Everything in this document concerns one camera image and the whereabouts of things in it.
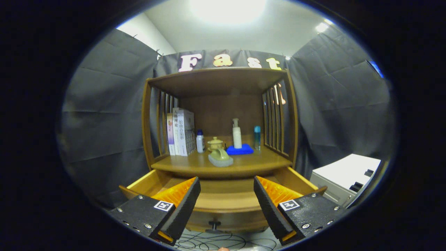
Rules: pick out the white side cabinet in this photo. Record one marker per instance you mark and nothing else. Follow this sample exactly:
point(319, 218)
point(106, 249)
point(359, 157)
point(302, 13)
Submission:
point(345, 172)

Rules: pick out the blue folded cloth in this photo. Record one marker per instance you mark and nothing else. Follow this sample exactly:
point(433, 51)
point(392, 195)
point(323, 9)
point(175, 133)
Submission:
point(240, 150)

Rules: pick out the small white blue-capped bottle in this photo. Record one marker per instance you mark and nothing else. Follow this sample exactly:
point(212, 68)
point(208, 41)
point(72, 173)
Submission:
point(200, 143)

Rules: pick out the teal bottle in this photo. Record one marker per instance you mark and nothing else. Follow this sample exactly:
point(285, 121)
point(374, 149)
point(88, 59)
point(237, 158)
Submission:
point(257, 137)

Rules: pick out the small ceiling light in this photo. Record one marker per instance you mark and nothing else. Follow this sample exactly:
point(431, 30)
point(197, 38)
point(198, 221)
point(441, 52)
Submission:
point(322, 27)

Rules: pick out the white pump bottle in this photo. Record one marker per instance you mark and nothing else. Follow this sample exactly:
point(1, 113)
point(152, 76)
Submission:
point(237, 136)

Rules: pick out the large round ceiling light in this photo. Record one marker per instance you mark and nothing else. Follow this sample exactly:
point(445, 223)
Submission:
point(228, 8)

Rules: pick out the wooden countertop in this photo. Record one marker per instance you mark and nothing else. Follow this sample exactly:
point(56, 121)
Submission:
point(251, 162)

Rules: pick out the thick white book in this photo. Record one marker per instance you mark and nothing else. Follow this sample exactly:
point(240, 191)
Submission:
point(187, 134)

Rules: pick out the thin white book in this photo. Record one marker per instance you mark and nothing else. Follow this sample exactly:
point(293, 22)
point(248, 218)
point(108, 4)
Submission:
point(175, 132)

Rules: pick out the yellow lidded teacup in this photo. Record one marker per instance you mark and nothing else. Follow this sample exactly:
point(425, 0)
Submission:
point(214, 143)

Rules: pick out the wooden drawer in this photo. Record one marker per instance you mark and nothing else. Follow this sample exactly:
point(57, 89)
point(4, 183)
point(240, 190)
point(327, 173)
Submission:
point(223, 202)

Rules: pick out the green scrub brush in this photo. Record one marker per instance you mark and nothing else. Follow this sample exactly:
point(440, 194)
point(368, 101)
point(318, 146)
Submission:
point(221, 158)

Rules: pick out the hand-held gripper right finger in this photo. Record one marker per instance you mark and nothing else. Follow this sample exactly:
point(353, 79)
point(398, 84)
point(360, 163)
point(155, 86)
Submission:
point(268, 205)

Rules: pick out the black backdrop cloth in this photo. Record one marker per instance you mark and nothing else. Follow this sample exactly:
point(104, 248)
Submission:
point(111, 115)

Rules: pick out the purple book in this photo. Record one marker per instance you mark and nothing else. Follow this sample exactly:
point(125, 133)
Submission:
point(170, 134)

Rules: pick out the wooden cabinet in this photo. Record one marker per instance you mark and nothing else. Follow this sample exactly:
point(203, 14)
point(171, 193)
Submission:
point(216, 115)

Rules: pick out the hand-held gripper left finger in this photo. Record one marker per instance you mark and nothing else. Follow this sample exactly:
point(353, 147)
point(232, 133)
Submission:
point(186, 205)

